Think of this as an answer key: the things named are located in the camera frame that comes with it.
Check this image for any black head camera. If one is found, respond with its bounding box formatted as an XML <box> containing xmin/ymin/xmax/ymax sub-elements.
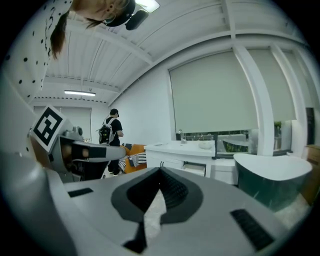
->
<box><xmin>124</xmin><ymin>9</ymin><xmax>150</xmax><ymax>31</ymax></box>

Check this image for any chrome faucet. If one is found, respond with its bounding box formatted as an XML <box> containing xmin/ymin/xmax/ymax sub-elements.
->
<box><xmin>177</xmin><ymin>129</ymin><xmax>188</xmax><ymax>145</ymax></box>

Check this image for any black white striped blanket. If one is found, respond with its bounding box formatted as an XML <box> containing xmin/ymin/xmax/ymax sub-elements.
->
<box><xmin>117</xmin><ymin>152</ymin><xmax>147</xmax><ymax>168</ymax></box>

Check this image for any ceiling tube light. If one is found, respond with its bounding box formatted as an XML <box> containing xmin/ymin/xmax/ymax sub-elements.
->
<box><xmin>63</xmin><ymin>89</ymin><xmax>97</xmax><ymax>97</ymax></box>

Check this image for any ceiling panel light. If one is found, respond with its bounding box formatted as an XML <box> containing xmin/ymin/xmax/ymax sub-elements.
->
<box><xmin>134</xmin><ymin>0</ymin><xmax>161</xmax><ymax>13</ymax></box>

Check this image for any narrow grey roller blind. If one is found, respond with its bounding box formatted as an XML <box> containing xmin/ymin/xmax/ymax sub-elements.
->
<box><xmin>246</xmin><ymin>48</ymin><xmax>298</xmax><ymax>122</ymax></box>
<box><xmin>282</xmin><ymin>49</ymin><xmax>313</xmax><ymax>108</ymax></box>

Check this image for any orange sofa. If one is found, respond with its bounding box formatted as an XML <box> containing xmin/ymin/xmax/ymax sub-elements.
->
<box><xmin>119</xmin><ymin>143</ymin><xmax>148</xmax><ymax>174</ymax></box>

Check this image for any white drawer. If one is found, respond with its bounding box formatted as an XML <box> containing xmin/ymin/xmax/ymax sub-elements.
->
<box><xmin>183</xmin><ymin>161</ymin><xmax>207</xmax><ymax>178</ymax></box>

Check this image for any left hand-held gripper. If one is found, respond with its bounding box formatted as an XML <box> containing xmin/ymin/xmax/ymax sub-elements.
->
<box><xmin>29</xmin><ymin>104</ymin><xmax>126</xmax><ymax>183</ymax></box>

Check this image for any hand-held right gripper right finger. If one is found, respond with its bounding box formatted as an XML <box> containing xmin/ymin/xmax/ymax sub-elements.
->
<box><xmin>146</xmin><ymin>166</ymin><xmax>291</xmax><ymax>256</ymax></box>

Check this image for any person's head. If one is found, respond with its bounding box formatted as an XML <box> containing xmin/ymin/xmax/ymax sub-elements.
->
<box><xmin>72</xmin><ymin>0</ymin><xmax>121</xmax><ymax>23</ymax></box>

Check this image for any large cardboard box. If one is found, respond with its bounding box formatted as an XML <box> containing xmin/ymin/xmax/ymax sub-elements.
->
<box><xmin>301</xmin><ymin>144</ymin><xmax>320</xmax><ymax>207</ymax></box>

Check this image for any white bathtub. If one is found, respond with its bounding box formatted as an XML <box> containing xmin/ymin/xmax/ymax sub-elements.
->
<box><xmin>233</xmin><ymin>152</ymin><xmax>314</xmax><ymax>213</ymax></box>

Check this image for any wide grey roller blind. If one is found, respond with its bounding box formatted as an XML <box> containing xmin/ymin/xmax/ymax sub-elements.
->
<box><xmin>169</xmin><ymin>50</ymin><xmax>260</xmax><ymax>134</ymax></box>

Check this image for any person's white polka-dot shirt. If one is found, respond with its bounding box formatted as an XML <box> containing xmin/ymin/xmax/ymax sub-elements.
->
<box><xmin>0</xmin><ymin>0</ymin><xmax>75</xmax><ymax>161</ymax></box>

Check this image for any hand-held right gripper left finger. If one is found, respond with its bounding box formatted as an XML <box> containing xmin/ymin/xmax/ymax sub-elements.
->
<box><xmin>63</xmin><ymin>166</ymin><xmax>162</xmax><ymax>256</ymax></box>

